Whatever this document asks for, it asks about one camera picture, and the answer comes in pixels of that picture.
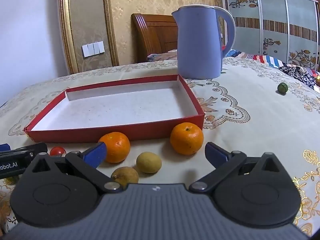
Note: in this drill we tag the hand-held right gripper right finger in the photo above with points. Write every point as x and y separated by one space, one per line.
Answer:
215 153

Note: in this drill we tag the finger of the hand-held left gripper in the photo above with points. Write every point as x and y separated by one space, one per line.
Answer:
4 147
27 151

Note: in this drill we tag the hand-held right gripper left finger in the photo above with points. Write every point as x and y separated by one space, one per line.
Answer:
95 155

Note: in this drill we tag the large green tomato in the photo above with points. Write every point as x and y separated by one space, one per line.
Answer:
11 180

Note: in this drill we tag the orange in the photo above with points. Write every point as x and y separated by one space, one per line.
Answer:
118 146
187 138

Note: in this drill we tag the red cherry tomato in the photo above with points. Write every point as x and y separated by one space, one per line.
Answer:
57 151

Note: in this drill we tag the brown longan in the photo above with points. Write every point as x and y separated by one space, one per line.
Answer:
126 176

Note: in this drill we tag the yellow longan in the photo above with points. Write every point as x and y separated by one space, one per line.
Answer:
148 162

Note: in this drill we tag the red shallow cardboard box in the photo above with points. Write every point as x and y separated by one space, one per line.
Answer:
125 105

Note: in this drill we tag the small green tomato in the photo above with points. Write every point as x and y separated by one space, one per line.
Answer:
282 88

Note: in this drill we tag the pile of clothes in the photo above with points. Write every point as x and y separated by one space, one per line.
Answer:
162 56

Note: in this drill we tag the blue electric kettle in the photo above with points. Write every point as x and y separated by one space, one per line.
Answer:
197 42

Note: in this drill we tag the dark floral cloth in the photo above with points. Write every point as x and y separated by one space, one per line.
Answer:
297 72

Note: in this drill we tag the wooden bed headboard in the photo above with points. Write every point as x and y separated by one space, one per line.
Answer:
155 37

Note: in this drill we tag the patterned wardrobe sliding doors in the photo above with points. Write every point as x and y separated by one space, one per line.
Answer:
275 10

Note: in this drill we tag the white wall switch panel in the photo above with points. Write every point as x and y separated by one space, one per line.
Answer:
93 49

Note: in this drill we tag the gold wall panel frame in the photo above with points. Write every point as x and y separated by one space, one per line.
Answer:
66 30

